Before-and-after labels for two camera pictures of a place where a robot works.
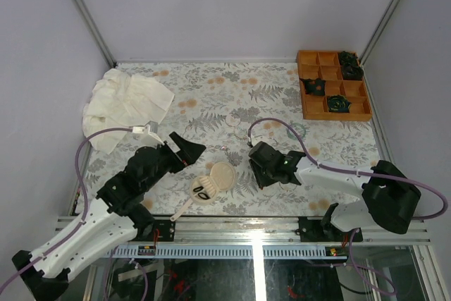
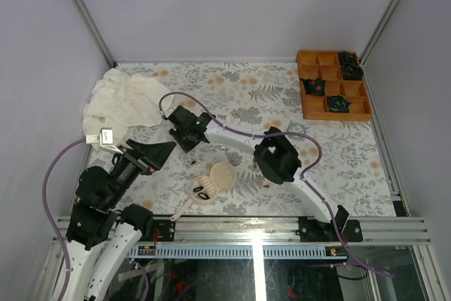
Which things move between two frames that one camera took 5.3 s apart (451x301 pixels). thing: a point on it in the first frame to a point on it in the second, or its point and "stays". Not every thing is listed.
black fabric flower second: (352, 72) stays
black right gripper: (261, 180) to (176, 135)
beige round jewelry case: (204, 189) stays
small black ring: (203, 196) stays
